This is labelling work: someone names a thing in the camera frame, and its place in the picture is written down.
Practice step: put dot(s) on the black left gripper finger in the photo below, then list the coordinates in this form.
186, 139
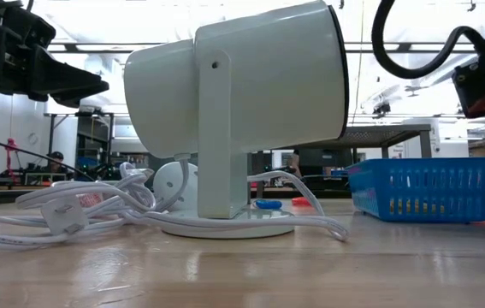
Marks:
73, 102
71, 83

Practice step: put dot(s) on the blue plastic basket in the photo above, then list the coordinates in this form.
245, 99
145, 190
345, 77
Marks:
439, 164

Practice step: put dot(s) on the white spotlight lamp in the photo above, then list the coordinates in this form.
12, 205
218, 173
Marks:
267, 85

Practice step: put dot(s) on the red desk lamp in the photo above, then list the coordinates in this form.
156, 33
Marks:
11, 145

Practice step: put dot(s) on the person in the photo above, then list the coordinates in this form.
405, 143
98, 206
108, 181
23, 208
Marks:
56, 161
295, 164

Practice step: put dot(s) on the white round mounting plate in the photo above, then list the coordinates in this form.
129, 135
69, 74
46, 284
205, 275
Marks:
169, 184

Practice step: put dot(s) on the orange spiral wrist coil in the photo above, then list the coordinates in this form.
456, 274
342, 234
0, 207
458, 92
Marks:
301, 201

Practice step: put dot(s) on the blue spiral wrist coil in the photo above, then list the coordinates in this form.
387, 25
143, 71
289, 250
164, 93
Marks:
267, 204

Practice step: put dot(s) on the black ceiling camera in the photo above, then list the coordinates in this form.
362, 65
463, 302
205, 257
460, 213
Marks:
381, 109

